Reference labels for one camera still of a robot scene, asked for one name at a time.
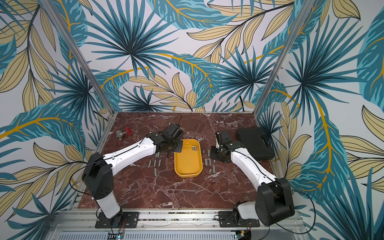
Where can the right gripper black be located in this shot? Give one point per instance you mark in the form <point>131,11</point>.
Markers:
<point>218,153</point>

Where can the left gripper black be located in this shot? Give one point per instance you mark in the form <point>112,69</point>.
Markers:
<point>180,146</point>

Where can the yellow plastic storage tray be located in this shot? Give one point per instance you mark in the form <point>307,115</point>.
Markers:
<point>188,163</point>

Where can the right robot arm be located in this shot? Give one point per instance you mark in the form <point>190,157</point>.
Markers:
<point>274,201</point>

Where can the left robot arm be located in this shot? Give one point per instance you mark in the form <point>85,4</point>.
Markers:
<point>99,172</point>

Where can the black plastic tool case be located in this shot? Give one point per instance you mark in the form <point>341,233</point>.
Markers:
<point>255,141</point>

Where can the metal valve red handle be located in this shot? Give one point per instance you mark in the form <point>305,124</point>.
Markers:
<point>121,133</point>

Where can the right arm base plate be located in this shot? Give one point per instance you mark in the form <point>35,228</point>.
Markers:
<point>231,219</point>

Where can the aluminium front rail frame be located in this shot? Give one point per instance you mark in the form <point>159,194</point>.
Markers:
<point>167,224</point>

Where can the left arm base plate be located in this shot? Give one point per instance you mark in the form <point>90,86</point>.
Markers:
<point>126,220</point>

